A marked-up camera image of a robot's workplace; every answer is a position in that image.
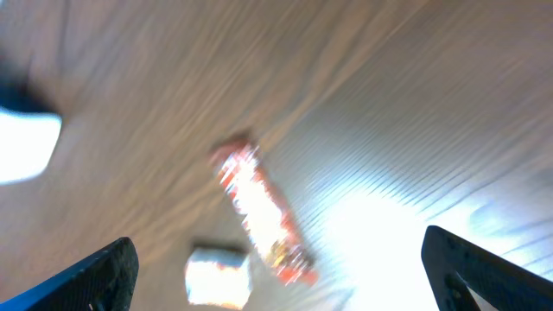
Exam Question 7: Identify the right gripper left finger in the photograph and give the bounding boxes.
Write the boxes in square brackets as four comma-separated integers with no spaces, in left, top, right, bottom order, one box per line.
[1,237,139,311]

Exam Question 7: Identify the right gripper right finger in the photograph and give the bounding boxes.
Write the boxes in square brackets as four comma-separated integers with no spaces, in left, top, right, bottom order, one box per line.
[421,225,552,311]

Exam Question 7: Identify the small orange tissue pack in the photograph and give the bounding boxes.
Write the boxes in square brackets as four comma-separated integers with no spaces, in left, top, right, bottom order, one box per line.
[184,248,252,310]

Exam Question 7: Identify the red orange snack packet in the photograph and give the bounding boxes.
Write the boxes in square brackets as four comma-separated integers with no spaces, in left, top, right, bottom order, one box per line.
[210,136,319,285]

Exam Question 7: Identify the white barcode scanner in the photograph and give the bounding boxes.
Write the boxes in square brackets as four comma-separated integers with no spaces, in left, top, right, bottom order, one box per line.
[1,83,63,185]

